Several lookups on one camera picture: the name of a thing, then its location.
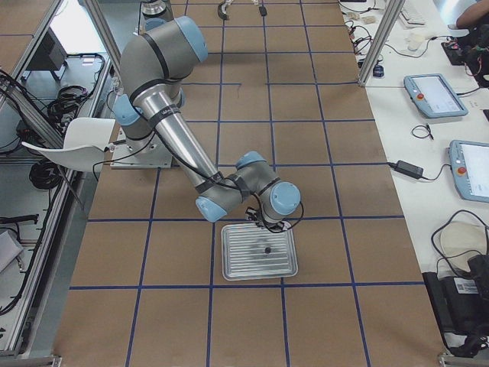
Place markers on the white chair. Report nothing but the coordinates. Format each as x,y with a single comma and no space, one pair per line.
83,146

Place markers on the aluminium frame post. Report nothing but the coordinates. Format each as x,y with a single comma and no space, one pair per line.
391,13

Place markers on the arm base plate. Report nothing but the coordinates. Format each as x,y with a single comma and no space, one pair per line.
146,153

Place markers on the black power adapter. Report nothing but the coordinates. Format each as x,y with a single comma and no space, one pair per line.
406,169

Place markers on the silver metal tray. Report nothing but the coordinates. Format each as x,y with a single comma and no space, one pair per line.
243,256

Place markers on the dark green curved part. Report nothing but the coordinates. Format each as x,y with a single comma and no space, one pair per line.
222,9

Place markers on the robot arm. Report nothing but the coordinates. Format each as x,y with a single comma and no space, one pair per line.
150,65
156,9

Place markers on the blue teach pendant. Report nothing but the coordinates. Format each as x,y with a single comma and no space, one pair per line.
469,162
433,96

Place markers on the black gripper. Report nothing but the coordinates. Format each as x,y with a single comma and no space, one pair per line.
272,226

